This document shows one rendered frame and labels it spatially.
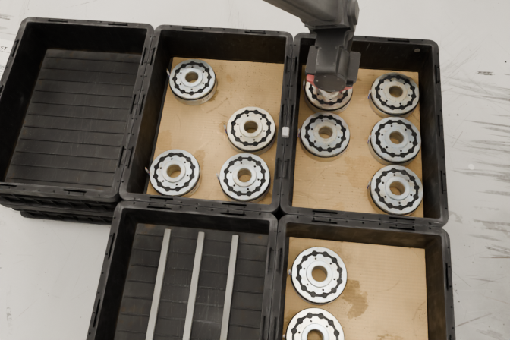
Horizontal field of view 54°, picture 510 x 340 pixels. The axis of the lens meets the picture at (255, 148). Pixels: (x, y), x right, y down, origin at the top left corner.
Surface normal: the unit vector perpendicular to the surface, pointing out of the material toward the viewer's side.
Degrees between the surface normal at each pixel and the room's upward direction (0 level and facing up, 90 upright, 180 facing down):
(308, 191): 0
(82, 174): 0
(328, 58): 18
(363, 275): 0
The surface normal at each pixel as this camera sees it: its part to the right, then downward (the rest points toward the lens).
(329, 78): -0.20, 0.90
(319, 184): -0.04, -0.40
